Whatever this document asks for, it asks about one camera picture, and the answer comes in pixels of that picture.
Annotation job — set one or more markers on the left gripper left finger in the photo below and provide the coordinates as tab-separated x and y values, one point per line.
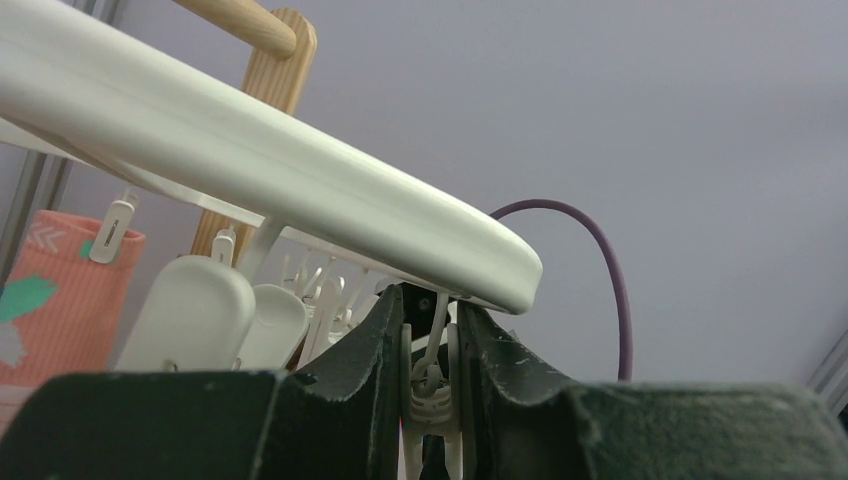
335	418

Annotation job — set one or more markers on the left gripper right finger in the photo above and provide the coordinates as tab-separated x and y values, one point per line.
523	419

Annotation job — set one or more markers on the white clip hanger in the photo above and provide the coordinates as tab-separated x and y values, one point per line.
91	90

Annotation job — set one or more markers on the pink sock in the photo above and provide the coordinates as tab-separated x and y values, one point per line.
60	310

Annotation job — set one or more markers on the wooden rack stand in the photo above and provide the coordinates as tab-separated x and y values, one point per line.
284	45

